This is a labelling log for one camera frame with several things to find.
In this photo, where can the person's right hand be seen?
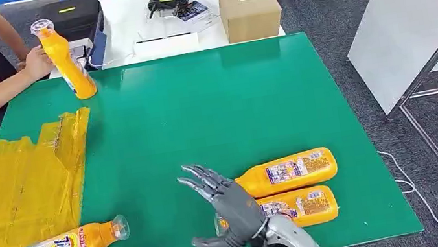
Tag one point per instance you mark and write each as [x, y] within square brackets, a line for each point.
[36, 63]

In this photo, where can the brown cardboard box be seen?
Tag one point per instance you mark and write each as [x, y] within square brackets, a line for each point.
[250, 13]

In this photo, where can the small white table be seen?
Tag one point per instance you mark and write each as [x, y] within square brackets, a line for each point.
[124, 15]

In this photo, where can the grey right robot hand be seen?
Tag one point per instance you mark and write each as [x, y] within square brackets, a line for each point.
[236, 211]

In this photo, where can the dark printed card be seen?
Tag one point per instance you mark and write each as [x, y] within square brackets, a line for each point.
[193, 10]

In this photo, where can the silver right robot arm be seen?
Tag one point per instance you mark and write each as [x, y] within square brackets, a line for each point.
[292, 237]

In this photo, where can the person's hand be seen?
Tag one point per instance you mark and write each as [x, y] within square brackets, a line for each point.
[20, 64]
[36, 63]

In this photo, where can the black handheld controller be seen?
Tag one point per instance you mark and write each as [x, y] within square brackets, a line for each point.
[168, 0]

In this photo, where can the green table mat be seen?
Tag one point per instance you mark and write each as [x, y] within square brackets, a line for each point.
[200, 112]

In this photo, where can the person's left hand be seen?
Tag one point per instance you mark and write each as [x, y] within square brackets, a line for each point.
[20, 64]

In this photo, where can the black carrying case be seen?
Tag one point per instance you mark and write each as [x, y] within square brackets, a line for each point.
[73, 20]

